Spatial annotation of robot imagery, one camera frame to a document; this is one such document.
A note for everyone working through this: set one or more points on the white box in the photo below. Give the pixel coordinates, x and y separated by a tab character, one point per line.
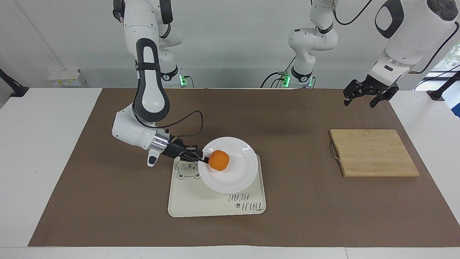
66	77

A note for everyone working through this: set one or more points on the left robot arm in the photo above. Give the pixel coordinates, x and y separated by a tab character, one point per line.
409	32

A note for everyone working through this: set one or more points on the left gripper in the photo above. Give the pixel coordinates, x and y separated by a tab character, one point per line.
381	87

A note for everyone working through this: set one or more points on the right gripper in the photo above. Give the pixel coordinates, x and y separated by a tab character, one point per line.
173	148

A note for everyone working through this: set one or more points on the white round plate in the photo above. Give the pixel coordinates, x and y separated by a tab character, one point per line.
233	176

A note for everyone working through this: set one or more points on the black stand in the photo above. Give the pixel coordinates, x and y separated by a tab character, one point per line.
14	88
445	86

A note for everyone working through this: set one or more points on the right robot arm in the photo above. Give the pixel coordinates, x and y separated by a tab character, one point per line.
151	90

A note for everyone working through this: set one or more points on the wooden cutting board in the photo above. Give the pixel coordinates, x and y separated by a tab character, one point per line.
373	153

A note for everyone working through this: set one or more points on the orange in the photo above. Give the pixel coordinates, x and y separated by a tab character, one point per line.
219	160

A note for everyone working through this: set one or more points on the cream tray with bear print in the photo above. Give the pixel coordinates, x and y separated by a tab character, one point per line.
194	199

